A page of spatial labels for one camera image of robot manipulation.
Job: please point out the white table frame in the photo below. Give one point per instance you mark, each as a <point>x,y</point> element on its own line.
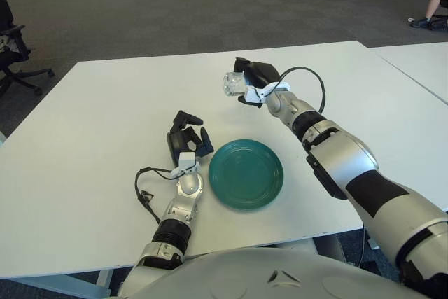
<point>52,283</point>

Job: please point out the seated person in shorts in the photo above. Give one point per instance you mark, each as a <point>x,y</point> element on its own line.
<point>434,1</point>

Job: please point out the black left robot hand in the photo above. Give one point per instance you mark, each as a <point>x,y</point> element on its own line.
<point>175,141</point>

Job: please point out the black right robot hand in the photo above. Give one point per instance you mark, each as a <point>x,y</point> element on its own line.
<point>262,73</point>

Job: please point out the black office chair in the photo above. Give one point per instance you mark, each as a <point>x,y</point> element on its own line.
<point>10,55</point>

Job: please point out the clear plastic bottle blue cap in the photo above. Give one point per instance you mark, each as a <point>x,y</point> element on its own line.
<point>234,83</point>

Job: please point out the green round plate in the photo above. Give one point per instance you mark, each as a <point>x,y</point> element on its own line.
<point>246,176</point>

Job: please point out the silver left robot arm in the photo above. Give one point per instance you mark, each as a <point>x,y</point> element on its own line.
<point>187,183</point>

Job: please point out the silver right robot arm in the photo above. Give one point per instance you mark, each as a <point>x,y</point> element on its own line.
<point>350,159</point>

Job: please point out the grey robot torso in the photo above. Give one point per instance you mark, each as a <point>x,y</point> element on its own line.
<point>245,274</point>

